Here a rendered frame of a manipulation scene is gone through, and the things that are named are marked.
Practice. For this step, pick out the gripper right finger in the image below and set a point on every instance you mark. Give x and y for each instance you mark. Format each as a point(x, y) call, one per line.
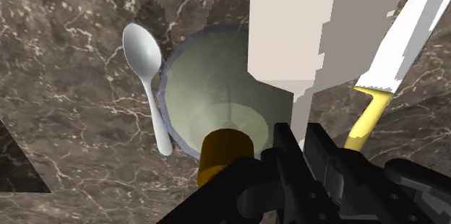
point(352, 181)

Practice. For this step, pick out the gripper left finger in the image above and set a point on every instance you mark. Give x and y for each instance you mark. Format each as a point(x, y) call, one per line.
point(282, 181)

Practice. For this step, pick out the dark yellow cylinder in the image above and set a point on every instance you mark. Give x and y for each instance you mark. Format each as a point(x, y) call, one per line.
point(222, 149)

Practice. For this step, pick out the pale green bowl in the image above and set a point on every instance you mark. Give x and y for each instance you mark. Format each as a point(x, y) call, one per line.
point(204, 86)

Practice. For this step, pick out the white spoon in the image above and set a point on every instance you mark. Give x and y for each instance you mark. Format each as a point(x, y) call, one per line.
point(141, 50)

